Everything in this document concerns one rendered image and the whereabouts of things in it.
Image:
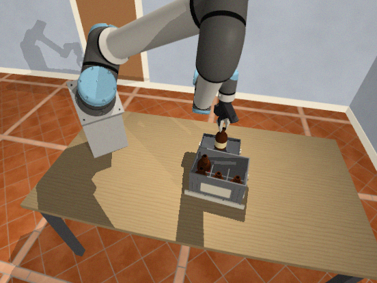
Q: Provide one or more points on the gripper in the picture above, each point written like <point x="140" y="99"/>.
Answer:
<point x="219" y="111"/>

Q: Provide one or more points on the grey plastic crate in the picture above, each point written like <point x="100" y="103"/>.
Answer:
<point x="215" y="187"/>

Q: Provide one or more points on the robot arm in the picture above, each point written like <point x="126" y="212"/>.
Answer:
<point x="221" y="25"/>

